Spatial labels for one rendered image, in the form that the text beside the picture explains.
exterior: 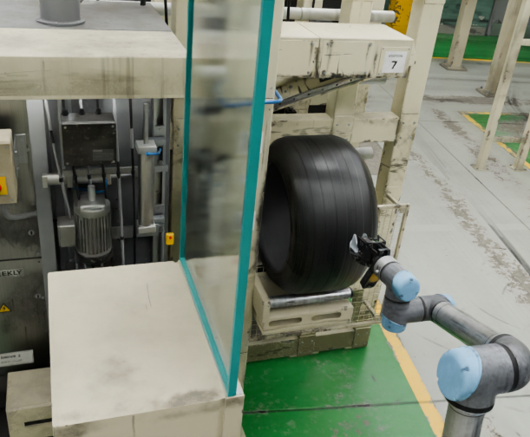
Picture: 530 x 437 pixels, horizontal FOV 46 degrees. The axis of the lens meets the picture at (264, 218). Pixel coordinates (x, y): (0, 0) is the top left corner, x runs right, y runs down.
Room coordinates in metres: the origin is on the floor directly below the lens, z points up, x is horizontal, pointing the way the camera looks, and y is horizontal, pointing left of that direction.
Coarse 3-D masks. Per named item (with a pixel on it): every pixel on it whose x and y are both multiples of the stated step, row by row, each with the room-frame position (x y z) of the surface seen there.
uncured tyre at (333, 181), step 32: (288, 160) 1.91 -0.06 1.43; (320, 160) 1.90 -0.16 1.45; (352, 160) 1.93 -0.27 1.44; (288, 192) 1.84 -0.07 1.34; (320, 192) 1.80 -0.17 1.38; (352, 192) 1.83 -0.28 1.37; (288, 224) 2.22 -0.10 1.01; (320, 224) 1.74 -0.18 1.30; (352, 224) 1.78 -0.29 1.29; (288, 256) 1.78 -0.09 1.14; (320, 256) 1.72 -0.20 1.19; (288, 288) 1.80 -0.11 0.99; (320, 288) 1.78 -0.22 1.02
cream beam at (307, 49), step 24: (288, 24) 2.35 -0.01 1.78; (312, 24) 2.40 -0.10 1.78; (336, 24) 2.44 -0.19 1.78; (360, 24) 2.49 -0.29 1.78; (288, 48) 2.15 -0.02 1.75; (312, 48) 2.18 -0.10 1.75; (336, 48) 2.21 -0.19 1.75; (360, 48) 2.25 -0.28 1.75; (384, 48) 2.28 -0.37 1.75; (408, 48) 2.32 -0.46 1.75; (288, 72) 2.15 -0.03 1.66; (312, 72) 2.19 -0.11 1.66; (336, 72) 2.22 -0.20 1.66; (360, 72) 2.25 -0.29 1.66
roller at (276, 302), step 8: (272, 296) 1.84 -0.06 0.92; (280, 296) 1.84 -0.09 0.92; (288, 296) 1.85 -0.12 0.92; (296, 296) 1.85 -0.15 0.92; (304, 296) 1.86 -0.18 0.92; (312, 296) 1.87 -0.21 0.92; (320, 296) 1.88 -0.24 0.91; (328, 296) 1.89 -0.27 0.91; (336, 296) 1.90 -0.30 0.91; (344, 296) 1.91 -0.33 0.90; (352, 296) 1.92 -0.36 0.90; (272, 304) 1.81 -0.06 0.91; (280, 304) 1.82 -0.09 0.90; (288, 304) 1.83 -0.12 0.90; (296, 304) 1.84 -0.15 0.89
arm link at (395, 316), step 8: (384, 296) 1.47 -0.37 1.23; (384, 304) 1.46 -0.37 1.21; (392, 304) 1.44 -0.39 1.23; (400, 304) 1.43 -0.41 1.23; (408, 304) 1.44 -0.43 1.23; (416, 304) 1.46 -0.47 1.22; (384, 312) 1.45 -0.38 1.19; (392, 312) 1.43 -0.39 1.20; (400, 312) 1.43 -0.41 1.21; (408, 312) 1.44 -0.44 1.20; (416, 312) 1.45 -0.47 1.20; (384, 320) 1.44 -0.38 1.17; (392, 320) 1.43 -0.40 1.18; (400, 320) 1.43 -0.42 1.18; (408, 320) 1.44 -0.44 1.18; (416, 320) 1.45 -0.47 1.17; (384, 328) 1.44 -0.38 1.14; (392, 328) 1.43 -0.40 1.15; (400, 328) 1.43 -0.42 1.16
